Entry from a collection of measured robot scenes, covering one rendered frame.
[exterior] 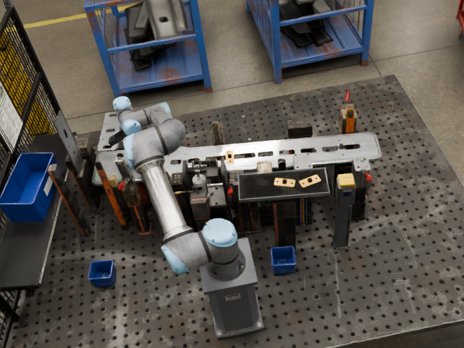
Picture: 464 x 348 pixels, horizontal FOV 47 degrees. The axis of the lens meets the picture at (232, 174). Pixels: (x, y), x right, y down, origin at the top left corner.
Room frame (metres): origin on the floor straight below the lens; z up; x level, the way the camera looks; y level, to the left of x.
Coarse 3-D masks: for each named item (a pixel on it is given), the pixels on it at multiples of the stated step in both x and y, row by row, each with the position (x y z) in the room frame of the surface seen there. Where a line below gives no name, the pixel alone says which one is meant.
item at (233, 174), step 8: (232, 176) 1.58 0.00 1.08; (232, 200) 1.54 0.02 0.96; (240, 208) 1.54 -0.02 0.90; (248, 208) 1.58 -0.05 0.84; (240, 216) 1.53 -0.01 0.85; (248, 216) 1.53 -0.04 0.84; (240, 224) 1.54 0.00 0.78; (248, 224) 1.53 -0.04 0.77; (240, 232) 1.54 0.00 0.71; (248, 232) 1.53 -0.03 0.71
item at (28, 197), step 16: (32, 160) 1.84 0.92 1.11; (48, 160) 1.83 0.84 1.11; (16, 176) 1.74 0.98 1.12; (32, 176) 1.82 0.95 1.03; (48, 176) 1.71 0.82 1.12; (16, 192) 1.69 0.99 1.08; (32, 192) 1.72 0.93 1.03; (48, 192) 1.66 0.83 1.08; (16, 208) 1.55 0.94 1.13; (32, 208) 1.53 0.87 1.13; (48, 208) 1.60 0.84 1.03
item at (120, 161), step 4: (120, 156) 1.68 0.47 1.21; (116, 160) 1.65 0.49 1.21; (120, 160) 1.65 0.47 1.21; (116, 164) 1.65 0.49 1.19; (120, 164) 1.64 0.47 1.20; (124, 164) 1.65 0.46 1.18; (120, 168) 1.66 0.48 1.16; (124, 168) 1.65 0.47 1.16; (120, 172) 1.66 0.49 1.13; (124, 172) 1.66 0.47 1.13; (128, 172) 1.67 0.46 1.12; (124, 176) 1.67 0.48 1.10; (128, 176) 1.66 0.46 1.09
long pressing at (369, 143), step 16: (240, 144) 1.85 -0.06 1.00; (256, 144) 1.83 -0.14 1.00; (272, 144) 1.82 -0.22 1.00; (288, 144) 1.80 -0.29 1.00; (304, 144) 1.78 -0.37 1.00; (320, 144) 1.77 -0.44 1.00; (336, 144) 1.75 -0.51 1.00; (352, 144) 1.74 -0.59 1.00; (368, 144) 1.72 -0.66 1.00; (96, 160) 1.90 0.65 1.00; (112, 160) 1.88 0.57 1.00; (224, 160) 1.76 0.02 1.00; (240, 160) 1.74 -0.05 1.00; (256, 160) 1.73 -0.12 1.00; (272, 160) 1.71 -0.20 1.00; (288, 160) 1.70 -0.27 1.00; (320, 160) 1.66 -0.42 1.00; (336, 160) 1.65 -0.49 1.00; (96, 176) 1.79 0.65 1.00
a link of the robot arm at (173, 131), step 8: (160, 104) 1.82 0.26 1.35; (144, 112) 1.79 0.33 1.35; (152, 112) 1.76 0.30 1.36; (160, 112) 1.70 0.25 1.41; (168, 112) 1.79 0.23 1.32; (152, 120) 1.73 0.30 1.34; (160, 120) 1.61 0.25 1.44; (168, 120) 1.53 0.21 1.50; (176, 120) 1.53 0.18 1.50; (160, 128) 1.45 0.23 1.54; (168, 128) 1.45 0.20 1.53; (176, 128) 1.46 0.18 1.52; (184, 128) 1.51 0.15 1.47; (168, 136) 1.42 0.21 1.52; (176, 136) 1.43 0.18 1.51; (184, 136) 1.47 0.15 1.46; (168, 144) 1.40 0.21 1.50; (176, 144) 1.42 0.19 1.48; (168, 152) 1.40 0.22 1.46
